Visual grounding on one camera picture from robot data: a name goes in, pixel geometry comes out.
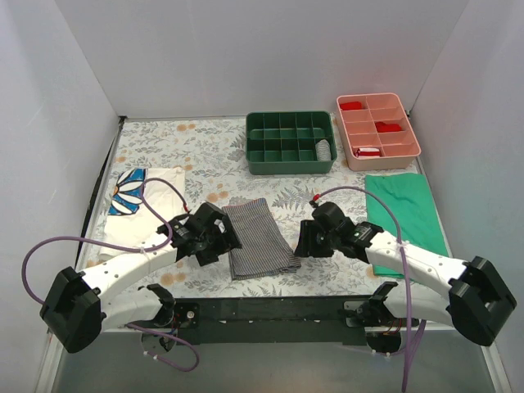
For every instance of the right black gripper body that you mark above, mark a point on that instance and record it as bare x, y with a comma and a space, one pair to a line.
310, 239

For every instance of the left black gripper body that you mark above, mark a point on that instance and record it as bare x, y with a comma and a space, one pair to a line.
221, 236

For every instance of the grey striped underwear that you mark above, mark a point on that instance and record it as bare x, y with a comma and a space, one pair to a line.
323, 150
264, 251

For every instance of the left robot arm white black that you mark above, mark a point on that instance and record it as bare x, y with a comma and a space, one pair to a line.
81, 305

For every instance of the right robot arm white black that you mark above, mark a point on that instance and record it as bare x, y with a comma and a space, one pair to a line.
469, 296

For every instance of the rolled grey striped underwear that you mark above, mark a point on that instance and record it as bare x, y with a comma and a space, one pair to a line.
323, 150

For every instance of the white cloth with blue flower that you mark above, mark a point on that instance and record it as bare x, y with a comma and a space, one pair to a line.
139, 194

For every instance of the red white rolled cloth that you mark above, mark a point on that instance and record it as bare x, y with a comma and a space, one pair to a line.
367, 152

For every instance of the green folded cloth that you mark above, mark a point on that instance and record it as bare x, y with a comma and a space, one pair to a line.
409, 198

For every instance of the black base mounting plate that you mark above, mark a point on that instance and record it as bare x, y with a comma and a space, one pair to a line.
296, 319

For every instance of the dark green divided organizer tray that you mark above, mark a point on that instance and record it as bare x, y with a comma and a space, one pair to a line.
284, 142

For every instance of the pink divided organizer tray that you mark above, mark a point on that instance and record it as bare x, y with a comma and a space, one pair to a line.
375, 132

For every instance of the red rolled cloth middle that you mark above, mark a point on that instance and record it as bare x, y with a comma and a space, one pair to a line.
384, 127

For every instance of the red rolled cloth top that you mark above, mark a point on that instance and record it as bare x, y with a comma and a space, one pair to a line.
351, 106

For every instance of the aluminium frame rail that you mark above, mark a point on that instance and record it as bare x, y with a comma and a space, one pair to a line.
445, 362

